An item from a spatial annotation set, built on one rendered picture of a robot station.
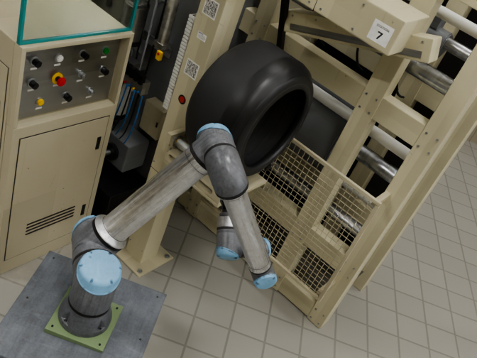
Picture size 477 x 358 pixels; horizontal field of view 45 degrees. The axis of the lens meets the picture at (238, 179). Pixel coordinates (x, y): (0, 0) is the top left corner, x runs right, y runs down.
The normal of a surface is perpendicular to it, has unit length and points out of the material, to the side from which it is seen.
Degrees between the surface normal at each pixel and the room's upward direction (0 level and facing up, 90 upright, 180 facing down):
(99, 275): 5
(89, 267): 5
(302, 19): 90
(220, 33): 90
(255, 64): 27
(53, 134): 90
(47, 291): 0
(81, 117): 90
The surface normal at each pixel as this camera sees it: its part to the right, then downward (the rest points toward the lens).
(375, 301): 0.32, -0.76
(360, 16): -0.62, 0.29
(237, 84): -0.26, -0.28
